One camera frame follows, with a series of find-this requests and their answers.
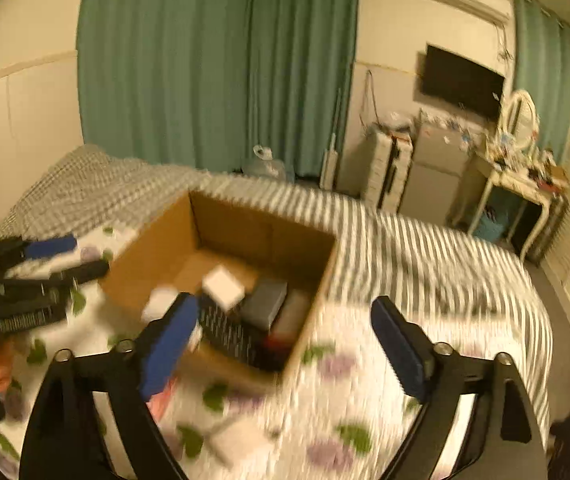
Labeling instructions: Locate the light blue earbuds case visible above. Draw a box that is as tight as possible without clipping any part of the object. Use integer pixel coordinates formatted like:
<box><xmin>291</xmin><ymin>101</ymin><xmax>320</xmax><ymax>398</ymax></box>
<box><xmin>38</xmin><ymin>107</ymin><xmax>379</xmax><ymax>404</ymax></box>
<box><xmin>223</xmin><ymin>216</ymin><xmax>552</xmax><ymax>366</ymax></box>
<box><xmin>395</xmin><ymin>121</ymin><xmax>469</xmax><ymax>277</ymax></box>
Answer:
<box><xmin>140</xmin><ymin>285</ymin><xmax>179</xmax><ymax>323</ymax></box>

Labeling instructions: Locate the white square charger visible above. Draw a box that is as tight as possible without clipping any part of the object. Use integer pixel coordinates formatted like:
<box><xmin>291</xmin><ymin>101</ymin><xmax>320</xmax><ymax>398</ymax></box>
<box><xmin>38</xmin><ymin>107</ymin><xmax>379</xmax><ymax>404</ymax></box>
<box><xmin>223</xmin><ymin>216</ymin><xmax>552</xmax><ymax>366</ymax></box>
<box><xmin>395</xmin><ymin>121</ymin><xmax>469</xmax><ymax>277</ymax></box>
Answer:
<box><xmin>201</xmin><ymin>266</ymin><xmax>246</xmax><ymax>312</ymax></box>

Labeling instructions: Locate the grey 65w charger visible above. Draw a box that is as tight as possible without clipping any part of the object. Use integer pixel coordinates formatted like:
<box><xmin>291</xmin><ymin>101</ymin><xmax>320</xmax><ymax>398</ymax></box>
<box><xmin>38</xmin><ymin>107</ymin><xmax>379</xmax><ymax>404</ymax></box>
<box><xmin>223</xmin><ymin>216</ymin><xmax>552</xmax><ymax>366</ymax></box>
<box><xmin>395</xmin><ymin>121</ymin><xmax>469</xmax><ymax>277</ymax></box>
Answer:
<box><xmin>239</xmin><ymin>278</ymin><xmax>288</xmax><ymax>332</ymax></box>

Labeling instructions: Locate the brown cardboard box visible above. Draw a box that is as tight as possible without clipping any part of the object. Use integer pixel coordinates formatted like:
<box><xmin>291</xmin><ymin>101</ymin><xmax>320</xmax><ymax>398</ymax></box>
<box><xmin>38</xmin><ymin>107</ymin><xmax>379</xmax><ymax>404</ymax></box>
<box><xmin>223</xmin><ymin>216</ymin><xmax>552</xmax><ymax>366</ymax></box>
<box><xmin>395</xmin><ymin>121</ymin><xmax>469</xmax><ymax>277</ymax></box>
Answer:
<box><xmin>99</xmin><ymin>191</ymin><xmax>338</xmax><ymax>393</ymax></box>

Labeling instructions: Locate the black remote control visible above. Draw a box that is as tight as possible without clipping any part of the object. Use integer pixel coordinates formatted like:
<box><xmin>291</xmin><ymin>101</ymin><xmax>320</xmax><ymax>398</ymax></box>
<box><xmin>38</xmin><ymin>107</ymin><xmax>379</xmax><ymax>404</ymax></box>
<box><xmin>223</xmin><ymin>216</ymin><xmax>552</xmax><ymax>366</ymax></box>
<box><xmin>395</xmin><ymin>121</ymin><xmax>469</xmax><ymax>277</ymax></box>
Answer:
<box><xmin>198</xmin><ymin>294</ymin><xmax>261</xmax><ymax>367</ymax></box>

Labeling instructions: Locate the grey checkered blanket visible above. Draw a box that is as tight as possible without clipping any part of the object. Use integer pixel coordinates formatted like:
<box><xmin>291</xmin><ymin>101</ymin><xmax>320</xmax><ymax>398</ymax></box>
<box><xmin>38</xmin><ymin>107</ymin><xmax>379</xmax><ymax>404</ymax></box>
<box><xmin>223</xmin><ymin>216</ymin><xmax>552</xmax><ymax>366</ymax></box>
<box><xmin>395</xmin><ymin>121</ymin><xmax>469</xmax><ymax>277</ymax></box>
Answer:
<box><xmin>0</xmin><ymin>144</ymin><xmax>553</xmax><ymax>429</ymax></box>

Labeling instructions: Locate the blue plastic basket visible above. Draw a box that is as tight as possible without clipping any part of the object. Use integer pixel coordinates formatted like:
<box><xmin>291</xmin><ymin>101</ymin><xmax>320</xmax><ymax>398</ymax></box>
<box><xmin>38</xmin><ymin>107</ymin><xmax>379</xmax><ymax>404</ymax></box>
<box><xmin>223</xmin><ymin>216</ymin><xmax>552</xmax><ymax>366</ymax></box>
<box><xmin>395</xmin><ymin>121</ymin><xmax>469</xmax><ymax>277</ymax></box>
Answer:
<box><xmin>473</xmin><ymin>206</ymin><xmax>508</xmax><ymax>243</ymax></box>

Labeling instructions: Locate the white dressing table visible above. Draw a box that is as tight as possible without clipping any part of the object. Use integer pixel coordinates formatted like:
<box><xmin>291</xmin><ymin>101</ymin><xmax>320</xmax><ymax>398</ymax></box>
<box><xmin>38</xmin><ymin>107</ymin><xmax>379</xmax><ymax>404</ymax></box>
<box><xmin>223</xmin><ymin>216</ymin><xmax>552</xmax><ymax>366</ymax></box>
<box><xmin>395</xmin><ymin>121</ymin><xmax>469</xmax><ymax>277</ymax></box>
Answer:
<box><xmin>447</xmin><ymin>153</ymin><xmax>558</xmax><ymax>262</ymax></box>

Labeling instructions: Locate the large green curtain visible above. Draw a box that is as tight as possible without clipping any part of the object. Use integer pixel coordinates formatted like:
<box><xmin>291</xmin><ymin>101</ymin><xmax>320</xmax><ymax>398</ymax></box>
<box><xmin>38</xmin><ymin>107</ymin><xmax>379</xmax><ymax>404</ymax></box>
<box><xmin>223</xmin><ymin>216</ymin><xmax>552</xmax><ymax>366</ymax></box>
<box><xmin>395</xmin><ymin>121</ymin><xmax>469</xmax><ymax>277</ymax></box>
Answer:
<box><xmin>76</xmin><ymin>0</ymin><xmax>359</xmax><ymax>176</ymax></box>

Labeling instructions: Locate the clear water jug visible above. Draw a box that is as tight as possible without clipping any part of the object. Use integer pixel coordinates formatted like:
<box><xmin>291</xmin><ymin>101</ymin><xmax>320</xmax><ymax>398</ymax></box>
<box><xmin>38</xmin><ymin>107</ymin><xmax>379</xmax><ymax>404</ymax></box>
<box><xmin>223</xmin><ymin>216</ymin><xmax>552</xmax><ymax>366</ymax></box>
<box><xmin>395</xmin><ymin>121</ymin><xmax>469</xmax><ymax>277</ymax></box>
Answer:
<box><xmin>242</xmin><ymin>144</ymin><xmax>287</xmax><ymax>181</ymax></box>

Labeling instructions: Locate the grey small refrigerator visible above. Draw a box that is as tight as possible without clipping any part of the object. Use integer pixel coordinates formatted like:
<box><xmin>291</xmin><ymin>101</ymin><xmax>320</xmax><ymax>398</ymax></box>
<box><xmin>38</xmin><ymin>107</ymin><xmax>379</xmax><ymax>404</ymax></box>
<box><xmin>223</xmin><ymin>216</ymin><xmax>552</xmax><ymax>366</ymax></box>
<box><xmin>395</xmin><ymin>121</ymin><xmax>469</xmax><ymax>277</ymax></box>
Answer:
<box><xmin>398</xmin><ymin>124</ymin><xmax>470</xmax><ymax>226</ymax></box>

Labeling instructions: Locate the white suitcase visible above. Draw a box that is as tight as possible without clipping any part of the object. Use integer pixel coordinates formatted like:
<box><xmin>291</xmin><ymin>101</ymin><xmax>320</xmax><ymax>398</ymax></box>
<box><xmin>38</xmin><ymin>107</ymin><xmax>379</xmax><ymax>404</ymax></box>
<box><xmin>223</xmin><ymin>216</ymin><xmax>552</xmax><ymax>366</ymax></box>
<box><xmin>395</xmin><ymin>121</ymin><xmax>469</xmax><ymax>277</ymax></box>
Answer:
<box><xmin>360</xmin><ymin>124</ymin><xmax>413</xmax><ymax>214</ymax></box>

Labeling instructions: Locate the oval white mirror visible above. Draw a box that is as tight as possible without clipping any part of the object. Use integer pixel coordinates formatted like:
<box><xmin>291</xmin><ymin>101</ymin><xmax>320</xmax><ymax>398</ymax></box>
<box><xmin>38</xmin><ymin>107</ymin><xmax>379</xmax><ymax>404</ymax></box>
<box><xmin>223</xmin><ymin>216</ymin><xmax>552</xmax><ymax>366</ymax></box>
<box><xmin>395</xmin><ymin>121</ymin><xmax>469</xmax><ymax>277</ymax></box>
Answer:
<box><xmin>497</xmin><ymin>89</ymin><xmax>540</xmax><ymax>153</ymax></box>

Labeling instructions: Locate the green right curtain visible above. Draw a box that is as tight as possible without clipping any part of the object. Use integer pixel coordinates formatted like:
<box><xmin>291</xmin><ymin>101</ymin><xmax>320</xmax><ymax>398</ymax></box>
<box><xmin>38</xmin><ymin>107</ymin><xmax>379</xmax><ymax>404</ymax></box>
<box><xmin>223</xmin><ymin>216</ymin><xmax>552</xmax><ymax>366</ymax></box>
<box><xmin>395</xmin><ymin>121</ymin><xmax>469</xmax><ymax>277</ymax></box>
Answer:
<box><xmin>513</xmin><ymin>0</ymin><xmax>570</xmax><ymax>162</ymax></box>

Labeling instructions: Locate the black wall television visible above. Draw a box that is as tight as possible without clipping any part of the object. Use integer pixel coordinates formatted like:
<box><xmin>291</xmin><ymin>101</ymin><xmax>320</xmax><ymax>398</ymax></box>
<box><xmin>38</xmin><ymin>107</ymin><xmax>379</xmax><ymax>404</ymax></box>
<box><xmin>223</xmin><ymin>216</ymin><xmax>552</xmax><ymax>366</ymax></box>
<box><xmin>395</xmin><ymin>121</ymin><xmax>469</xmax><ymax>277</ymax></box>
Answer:
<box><xmin>421</xmin><ymin>44</ymin><xmax>506</xmax><ymax>120</ymax></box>

